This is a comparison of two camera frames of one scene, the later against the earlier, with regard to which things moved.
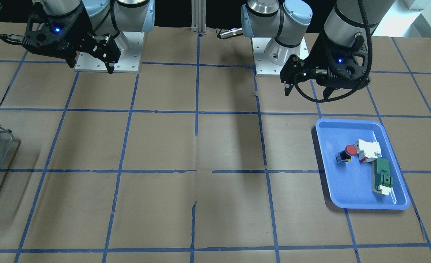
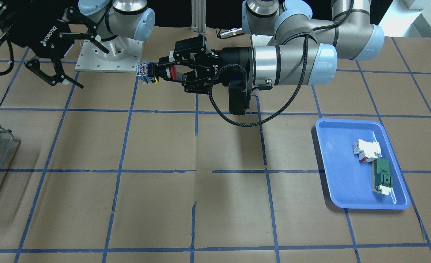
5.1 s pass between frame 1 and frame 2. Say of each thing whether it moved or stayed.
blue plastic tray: stayed
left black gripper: moved
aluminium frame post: stayed
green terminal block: stayed
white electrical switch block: stayed
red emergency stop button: moved
